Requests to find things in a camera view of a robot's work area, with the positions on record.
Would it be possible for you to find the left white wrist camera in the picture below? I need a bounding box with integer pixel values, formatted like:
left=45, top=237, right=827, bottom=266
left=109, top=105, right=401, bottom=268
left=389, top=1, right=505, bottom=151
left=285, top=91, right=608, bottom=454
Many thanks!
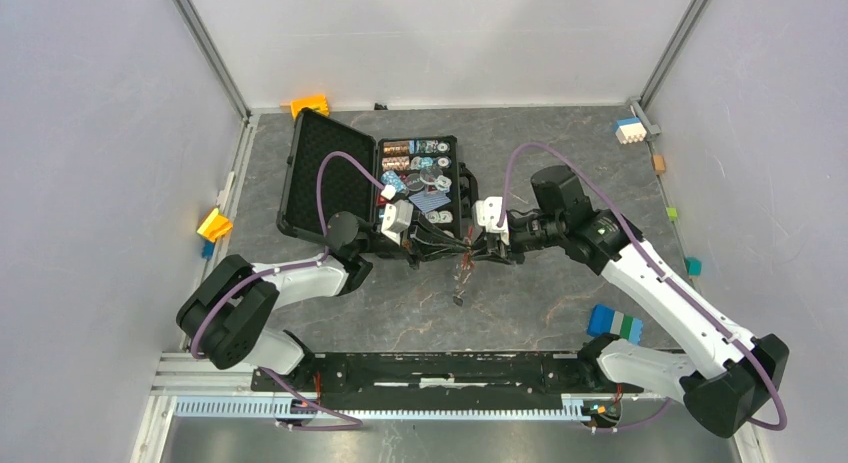
left=380, top=200, right=414, bottom=245

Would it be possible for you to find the white cable comb rail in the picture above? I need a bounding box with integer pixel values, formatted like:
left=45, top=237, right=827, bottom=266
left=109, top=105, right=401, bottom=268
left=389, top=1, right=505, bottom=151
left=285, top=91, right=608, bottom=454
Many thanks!
left=174, top=396, right=590, bottom=423

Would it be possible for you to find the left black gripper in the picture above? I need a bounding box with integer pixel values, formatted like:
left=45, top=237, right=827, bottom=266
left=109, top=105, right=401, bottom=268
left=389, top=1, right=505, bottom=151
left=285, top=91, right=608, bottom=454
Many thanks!
left=360, top=209, right=469, bottom=270

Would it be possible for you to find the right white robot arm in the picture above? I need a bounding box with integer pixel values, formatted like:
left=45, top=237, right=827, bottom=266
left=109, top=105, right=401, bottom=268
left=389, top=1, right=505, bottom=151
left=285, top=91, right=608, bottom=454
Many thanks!
left=472, top=165, right=790, bottom=438

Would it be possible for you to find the teal cube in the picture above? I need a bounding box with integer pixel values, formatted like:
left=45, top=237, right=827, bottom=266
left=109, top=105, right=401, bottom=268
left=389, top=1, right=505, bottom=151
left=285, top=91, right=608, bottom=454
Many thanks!
left=685, top=256, right=702, bottom=277

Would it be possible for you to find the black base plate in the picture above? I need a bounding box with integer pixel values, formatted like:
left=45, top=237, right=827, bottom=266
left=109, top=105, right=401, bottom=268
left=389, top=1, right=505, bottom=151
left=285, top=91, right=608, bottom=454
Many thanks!
left=285, top=351, right=641, bottom=411

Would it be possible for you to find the blue white toy block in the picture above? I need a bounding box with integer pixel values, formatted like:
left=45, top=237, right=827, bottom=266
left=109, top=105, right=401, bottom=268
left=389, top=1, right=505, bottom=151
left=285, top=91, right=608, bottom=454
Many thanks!
left=615, top=117, right=648, bottom=145

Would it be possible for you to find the yellow orange toy block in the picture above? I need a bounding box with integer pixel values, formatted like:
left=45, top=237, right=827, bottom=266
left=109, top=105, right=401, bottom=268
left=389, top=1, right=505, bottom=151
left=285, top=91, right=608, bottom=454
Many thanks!
left=196, top=207, right=233, bottom=243

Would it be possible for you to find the black poker chip case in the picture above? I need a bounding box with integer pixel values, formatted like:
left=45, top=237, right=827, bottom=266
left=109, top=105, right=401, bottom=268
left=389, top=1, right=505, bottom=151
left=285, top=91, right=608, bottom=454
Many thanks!
left=277, top=110, right=478, bottom=259

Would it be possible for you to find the small blue block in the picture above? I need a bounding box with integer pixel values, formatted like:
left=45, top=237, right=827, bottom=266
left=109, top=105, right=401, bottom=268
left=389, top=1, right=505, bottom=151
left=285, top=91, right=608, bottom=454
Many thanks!
left=201, top=241, right=215, bottom=260

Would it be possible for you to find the blue green brick stack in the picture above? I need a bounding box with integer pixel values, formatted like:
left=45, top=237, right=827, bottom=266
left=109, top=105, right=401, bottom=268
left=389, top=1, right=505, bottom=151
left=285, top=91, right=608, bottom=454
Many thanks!
left=586, top=304, right=643, bottom=345

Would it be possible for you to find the small wooden cube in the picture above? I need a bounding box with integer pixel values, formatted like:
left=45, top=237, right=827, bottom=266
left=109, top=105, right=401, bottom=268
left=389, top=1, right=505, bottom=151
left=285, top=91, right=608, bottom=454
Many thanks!
left=652, top=154, right=667, bottom=176

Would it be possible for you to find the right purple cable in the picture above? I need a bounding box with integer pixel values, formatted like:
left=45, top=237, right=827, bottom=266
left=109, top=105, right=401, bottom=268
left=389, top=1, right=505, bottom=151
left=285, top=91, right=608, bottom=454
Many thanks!
left=498, top=141, right=790, bottom=435

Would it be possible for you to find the red keyring carabiner with rings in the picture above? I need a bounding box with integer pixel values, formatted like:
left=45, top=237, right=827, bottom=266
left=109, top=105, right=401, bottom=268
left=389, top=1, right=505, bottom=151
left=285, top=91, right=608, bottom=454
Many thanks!
left=452, top=226, right=475, bottom=307

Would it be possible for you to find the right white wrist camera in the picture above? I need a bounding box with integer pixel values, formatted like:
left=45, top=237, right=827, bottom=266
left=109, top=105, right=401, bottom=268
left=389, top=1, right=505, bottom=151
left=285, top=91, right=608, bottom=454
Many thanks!
left=472, top=196, right=510, bottom=246

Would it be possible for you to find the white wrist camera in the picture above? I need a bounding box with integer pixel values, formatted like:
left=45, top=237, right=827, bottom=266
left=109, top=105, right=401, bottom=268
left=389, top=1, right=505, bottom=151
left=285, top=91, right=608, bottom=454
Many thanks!
left=380, top=200, right=414, bottom=245
left=472, top=196, right=510, bottom=246

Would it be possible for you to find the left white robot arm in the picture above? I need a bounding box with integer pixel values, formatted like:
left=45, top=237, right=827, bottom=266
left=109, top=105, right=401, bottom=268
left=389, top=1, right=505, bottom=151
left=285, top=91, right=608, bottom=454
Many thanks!
left=176, top=212, right=425, bottom=391

